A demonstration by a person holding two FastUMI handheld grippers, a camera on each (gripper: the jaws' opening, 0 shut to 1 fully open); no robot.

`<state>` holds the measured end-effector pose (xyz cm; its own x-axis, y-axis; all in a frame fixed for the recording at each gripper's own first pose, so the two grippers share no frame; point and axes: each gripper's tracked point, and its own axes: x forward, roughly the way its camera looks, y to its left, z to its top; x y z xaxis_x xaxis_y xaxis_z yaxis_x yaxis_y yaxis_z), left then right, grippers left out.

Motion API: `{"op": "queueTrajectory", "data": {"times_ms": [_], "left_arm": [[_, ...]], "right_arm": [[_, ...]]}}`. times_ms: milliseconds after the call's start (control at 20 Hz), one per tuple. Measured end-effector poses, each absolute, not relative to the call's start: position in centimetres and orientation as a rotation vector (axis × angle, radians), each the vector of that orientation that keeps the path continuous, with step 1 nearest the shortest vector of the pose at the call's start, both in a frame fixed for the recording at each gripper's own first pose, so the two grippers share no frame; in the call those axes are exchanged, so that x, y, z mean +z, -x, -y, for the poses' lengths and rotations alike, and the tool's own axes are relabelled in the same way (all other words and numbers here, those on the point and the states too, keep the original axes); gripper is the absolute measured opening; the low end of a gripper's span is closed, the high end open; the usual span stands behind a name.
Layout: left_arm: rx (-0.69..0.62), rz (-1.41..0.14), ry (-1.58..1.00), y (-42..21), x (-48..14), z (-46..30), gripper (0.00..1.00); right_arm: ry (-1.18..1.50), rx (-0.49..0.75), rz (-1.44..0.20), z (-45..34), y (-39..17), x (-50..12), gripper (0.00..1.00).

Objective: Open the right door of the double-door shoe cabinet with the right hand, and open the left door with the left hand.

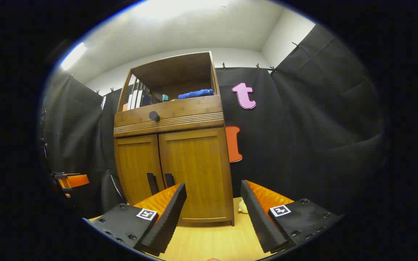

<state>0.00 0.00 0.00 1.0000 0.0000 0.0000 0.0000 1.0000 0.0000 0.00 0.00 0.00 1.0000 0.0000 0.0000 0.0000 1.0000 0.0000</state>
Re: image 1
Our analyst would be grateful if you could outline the folded blue towel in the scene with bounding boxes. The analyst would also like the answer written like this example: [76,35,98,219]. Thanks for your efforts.
[177,89,214,100]

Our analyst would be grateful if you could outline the wooden drawer with black knob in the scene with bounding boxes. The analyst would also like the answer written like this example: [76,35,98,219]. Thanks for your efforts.
[114,95,225,137]

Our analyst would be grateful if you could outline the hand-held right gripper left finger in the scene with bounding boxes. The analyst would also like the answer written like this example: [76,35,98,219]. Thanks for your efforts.
[90,183,187,256]

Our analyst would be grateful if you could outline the black backdrop cloth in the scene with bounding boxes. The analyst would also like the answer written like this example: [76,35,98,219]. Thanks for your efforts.
[42,24,387,218]

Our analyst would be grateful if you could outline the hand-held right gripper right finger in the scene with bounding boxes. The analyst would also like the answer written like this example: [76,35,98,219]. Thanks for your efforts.
[241,180,344,253]

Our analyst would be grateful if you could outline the wooden double-door shoe cabinet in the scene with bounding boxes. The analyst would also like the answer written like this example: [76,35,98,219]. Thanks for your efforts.
[113,51,235,227]

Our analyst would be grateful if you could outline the wooden cabinet door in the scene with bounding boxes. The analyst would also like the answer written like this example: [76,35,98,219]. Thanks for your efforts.
[158,127,234,223]
[115,135,165,205]

